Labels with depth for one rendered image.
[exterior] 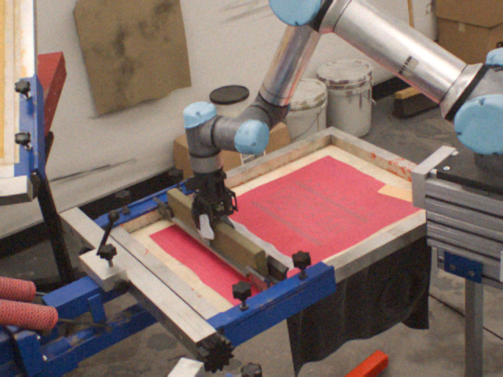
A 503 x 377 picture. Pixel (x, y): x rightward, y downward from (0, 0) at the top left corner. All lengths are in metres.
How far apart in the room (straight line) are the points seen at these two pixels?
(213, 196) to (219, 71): 2.48
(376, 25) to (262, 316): 0.66
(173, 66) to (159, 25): 0.22
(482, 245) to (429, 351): 1.41
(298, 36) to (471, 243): 0.57
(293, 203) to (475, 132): 0.83
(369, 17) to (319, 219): 0.75
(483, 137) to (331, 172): 0.91
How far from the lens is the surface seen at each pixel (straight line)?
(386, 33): 1.51
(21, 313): 1.75
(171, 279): 1.92
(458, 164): 1.71
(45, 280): 3.80
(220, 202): 1.89
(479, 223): 1.76
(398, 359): 3.12
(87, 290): 1.86
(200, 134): 1.81
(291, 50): 1.76
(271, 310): 1.78
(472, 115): 1.47
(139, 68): 4.03
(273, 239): 2.06
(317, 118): 4.34
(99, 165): 4.14
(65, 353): 1.91
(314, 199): 2.21
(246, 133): 1.75
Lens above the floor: 2.08
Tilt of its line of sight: 29 degrees down
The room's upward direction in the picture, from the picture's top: 8 degrees counter-clockwise
